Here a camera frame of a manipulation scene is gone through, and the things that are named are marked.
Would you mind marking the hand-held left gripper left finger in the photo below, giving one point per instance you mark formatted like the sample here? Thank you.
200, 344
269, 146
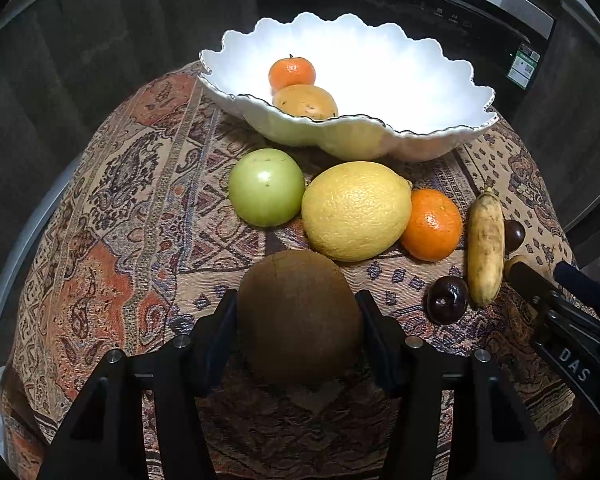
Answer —
224, 322

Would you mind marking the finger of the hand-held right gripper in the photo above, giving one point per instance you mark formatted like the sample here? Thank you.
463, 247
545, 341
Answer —
582, 282
532, 282

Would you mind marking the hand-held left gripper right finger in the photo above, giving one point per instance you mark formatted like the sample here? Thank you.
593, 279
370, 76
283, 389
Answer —
374, 325

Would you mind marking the dark purple plum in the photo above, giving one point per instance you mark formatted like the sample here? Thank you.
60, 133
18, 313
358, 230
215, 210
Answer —
447, 300
514, 234

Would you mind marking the spotted yellow banana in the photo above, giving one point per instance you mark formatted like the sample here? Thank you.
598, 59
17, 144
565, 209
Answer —
485, 245

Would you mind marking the brown kiwi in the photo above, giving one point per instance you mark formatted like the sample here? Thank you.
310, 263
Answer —
300, 317

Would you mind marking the orange mandarin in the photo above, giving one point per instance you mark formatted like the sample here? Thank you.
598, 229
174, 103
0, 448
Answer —
291, 72
432, 225

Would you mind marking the large yellow lemon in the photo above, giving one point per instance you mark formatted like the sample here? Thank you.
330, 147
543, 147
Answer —
355, 210

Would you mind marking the green apple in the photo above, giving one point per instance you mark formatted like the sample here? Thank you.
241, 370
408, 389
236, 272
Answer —
266, 187

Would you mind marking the white scalloped bowl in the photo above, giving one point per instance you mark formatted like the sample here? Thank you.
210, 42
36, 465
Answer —
390, 80

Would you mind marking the patterned woven tablecloth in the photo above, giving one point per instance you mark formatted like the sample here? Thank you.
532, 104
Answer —
130, 210

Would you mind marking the green white label sticker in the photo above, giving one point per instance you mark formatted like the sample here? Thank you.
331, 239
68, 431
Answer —
522, 65

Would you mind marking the black built-in dishwasher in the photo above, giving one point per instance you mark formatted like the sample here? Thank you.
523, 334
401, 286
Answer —
380, 5

